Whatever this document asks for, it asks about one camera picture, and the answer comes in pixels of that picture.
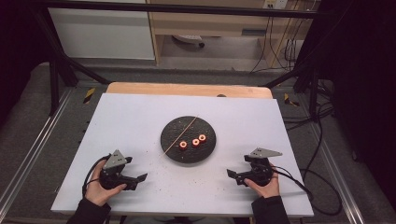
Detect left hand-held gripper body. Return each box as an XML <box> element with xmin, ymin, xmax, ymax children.
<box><xmin>98</xmin><ymin>148</ymin><xmax>138</xmax><ymax>191</ymax></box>

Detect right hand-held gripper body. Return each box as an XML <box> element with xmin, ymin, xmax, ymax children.
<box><xmin>243</xmin><ymin>147</ymin><xmax>284</xmax><ymax>188</ymax></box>

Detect black round plate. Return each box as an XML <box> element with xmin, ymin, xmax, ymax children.
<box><xmin>160</xmin><ymin>115</ymin><xmax>218</xmax><ymax>165</ymax></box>

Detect person's right hand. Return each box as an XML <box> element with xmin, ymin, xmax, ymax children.
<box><xmin>243</xmin><ymin>162</ymin><xmax>280</xmax><ymax>200</ymax></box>

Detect person's left hand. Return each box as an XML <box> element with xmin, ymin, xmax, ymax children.
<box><xmin>84</xmin><ymin>160</ymin><xmax>128</xmax><ymax>207</ymax></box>

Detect scattered food crumbs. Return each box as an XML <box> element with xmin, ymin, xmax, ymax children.
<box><xmin>136</xmin><ymin>153</ymin><xmax>206</xmax><ymax>190</ymax></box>

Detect person's legs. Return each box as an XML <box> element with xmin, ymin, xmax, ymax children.
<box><xmin>120</xmin><ymin>215</ymin><xmax>250</xmax><ymax>224</ymax></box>

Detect yellow black striped tape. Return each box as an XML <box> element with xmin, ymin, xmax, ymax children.
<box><xmin>283</xmin><ymin>92</ymin><xmax>301</xmax><ymax>107</ymax></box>
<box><xmin>82</xmin><ymin>87</ymin><xmax>96</xmax><ymax>105</ymax></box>

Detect wooden table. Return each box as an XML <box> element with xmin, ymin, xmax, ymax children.
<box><xmin>106</xmin><ymin>81</ymin><xmax>275</xmax><ymax>100</ymax></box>

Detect white cabinet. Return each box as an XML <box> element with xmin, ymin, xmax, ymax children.
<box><xmin>48</xmin><ymin>7</ymin><xmax>156</xmax><ymax>61</ymax></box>

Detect white chair base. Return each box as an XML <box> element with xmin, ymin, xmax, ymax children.
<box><xmin>172</xmin><ymin>34</ymin><xmax>206</xmax><ymax>49</ymax></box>

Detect light wooden desk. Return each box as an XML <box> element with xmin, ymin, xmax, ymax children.
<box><xmin>146</xmin><ymin>0</ymin><xmax>312</xmax><ymax>67</ymax></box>

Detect black curtain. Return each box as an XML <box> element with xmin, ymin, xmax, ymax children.
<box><xmin>0</xmin><ymin>0</ymin><xmax>55</xmax><ymax>125</ymax></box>
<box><xmin>306</xmin><ymin>0</ymin><xmax>396</xmax><ymax>203</ymax></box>

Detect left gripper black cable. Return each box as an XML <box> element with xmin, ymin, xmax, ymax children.
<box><xmin>81</xmin><ymin>154</ymin><xmax>112</xmax><ymax>198</ymax></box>

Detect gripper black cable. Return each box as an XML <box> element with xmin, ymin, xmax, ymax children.
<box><xmin>269</xmin><ymin>165</ymin><xmax>344</xmax><ymax>217</ymax></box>
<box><xmin>81</xmin><ymin>154</ymin><xmax>112</xmax><ymax>198</ymax></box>

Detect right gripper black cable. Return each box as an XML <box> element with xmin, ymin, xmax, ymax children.
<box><xmin>269</xmin><ymin>165</ymin><xmax>344</xmax><ymax>217</ymax></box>

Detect aluminium floor rail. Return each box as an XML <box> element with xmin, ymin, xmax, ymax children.
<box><xmin>310</xmin><ymin>123</ymin><xmax>366</xmax><ymax>224</ymax></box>
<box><xmin>0</xmin><ymin>88</ymin><xmax>75</xmax><ymax>213</ymax></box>

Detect black floor cables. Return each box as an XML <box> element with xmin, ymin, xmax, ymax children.
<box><xmin>281</xmin><ymin>78</ymin><xmax>336</xmax><ymax>133</ymax></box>

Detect hanging black cables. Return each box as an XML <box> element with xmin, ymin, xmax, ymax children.
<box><xmin>249</xmin><ymin>14</ymin><xmax>301</xmax><ymax>75</ymax></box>

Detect white wall outlet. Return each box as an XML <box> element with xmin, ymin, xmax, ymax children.
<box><xmin>262</xmin><ymin>0</ymin><xmax>290</xmax><ymax>10</ymax></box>

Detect black metal frame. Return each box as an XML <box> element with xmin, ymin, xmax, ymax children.
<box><xmin>30</xmin><ymin>0</ymin><xmax>322</xmax><ymax>123</ymax></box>

